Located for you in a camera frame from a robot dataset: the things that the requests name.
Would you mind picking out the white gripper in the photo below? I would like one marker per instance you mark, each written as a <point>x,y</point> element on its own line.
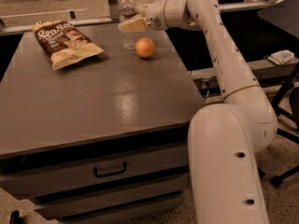
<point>154,14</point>

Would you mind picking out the clear plastic water bottle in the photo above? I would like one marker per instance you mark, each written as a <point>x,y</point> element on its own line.
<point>126,10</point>

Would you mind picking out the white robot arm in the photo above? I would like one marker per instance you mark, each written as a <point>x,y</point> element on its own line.
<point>224,138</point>

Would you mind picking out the orange fruit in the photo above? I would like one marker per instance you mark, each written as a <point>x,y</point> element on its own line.
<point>144,47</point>

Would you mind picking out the sea salt chip bag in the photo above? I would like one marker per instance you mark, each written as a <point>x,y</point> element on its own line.
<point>64,43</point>

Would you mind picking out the grey drawer cabinet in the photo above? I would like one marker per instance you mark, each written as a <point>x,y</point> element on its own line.
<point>57,125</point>

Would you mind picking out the small white box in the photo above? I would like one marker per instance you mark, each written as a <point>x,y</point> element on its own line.
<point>281,57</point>

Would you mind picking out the grey metal railing frame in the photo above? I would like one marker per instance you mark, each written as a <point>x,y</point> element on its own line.
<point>78,13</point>

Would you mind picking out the black drawer handle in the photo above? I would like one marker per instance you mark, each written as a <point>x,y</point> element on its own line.
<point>119,169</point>

